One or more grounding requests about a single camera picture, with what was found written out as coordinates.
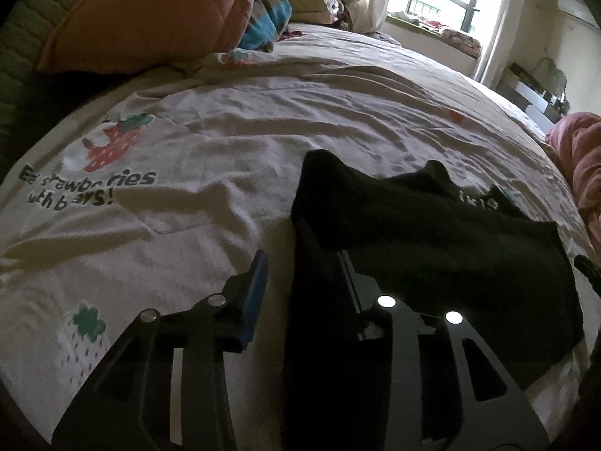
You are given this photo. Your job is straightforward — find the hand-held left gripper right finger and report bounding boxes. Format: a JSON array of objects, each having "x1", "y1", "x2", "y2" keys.
[{"x1": 335, "y1": 250, "x2": 550, "y2": 451}]

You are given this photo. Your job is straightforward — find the clothes on windowsill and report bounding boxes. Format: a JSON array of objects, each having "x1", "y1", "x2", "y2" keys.
[{"x1": 389, "y1": 9, "x2": 484, "y2": 57}]

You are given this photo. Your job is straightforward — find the pink pillow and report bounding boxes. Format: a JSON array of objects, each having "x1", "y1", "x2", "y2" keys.
[{"x1": 36, "y1": 0, "x2": 275, "y2": 73}]

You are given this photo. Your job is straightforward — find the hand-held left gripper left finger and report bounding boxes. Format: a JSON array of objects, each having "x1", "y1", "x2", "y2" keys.
[{"x1": 51, "y1": 250, "x2": 270, "y2": 451}]

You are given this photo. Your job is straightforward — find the blue striped blanket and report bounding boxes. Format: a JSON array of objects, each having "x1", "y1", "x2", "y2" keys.
[{"x1": 239, "y1": 0, "x2": 294, "y2": 52}]

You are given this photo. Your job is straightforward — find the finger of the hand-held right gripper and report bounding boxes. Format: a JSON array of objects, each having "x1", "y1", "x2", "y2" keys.
[{"x1": 574, "y1": 254, "x2": 601, "y2": 299}]

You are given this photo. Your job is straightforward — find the green padded headboard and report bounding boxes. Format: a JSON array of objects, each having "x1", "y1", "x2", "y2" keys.
[{"x1": 0, "y1": 0, "x2": 142, "y2": 174}]

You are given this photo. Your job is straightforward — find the white printed quilt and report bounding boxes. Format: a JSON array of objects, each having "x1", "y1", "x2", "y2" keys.
[{"x1": 0, "y1": 21, "x2": 601, "y2": 451}]

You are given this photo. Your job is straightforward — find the white air conditioner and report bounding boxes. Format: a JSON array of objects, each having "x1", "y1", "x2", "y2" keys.
[{"x1": 556, "y1": 0, "x2": 598, "y2": 25}]

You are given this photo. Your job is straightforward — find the black shirt with white lettering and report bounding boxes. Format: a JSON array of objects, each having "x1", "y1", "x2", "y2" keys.
[{"x1": 281, "y1": 149, "x2": 585, "y2": 451}]

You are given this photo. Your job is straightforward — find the pink fleece blanket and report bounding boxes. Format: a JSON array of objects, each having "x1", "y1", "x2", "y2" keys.
[{"x1": 545, "y1": 112, "x2": 601, "y2": 245}]

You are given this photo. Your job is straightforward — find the white cabinet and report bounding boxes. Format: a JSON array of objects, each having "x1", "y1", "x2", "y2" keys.
[{"x1": 495, "y1": 59, "x2": 571, "y2": 127}]

